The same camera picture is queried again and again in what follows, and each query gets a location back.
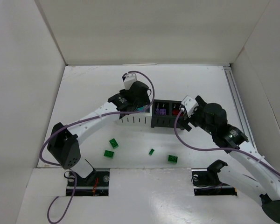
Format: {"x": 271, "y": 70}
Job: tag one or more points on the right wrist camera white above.
{"x": 189, "y": 104}

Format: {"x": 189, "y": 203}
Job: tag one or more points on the green lego brick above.
{"x": 172, "y": 159}
{"x": 109, "y": 154}
{"x": 113, "y": 143}

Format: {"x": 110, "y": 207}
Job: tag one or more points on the white double bin container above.
{"x": 137, "y": 119}

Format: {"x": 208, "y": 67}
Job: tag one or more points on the green lego brick lower left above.
{"x": 109, "y": 154}

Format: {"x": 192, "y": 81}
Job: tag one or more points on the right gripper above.
{"x": 190, "y": 122}

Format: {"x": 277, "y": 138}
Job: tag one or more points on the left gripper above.
{"x": 140, "y": 102}

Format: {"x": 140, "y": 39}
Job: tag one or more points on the green lego brick right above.
{"x": 172, "y": 159}

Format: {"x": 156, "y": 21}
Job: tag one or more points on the teal printed oval lego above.
{"x": 141, "y": 109}

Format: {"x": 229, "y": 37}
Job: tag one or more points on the green lego brick upper left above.
{"x": 113, "y": 143}

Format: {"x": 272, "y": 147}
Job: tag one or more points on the aluminium rail right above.
{"x": 236, "y": 99}

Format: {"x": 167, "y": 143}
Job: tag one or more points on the red round lego piece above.
{"x": 175, "y": 112}

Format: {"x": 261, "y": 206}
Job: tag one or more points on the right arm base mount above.
{"x": 206, "y": 182}

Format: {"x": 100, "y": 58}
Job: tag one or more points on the black double bin container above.
{"x": 164, "y": 120}

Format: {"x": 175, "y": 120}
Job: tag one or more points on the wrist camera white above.
{"x": 189, "y": 104}
{"x": 129, "y": 79}

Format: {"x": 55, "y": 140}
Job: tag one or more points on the purple lego brick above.
{"x": 163, "y": 111}

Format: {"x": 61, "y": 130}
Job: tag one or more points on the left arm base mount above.
{"x": 93, "y": 182}

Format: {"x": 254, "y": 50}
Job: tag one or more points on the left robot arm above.
{"x": 65, "y": 142}

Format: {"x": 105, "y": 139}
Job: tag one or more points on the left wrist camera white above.
{"x": 129, "y": 79}

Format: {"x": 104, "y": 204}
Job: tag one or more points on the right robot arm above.
{"x": 263, "y": 186}

